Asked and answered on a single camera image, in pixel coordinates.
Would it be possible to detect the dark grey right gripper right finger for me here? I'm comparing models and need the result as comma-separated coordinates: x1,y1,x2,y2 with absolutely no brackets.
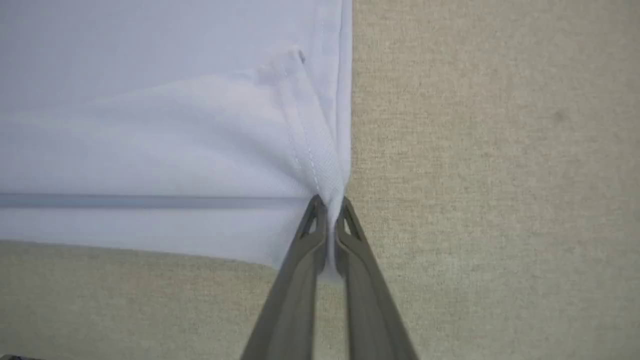
334,197,419,360

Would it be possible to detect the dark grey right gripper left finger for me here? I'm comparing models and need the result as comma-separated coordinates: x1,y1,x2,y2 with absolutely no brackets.
240,194,329,360

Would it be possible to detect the light blue garment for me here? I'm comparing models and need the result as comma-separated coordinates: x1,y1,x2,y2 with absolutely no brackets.
0,0,354,286

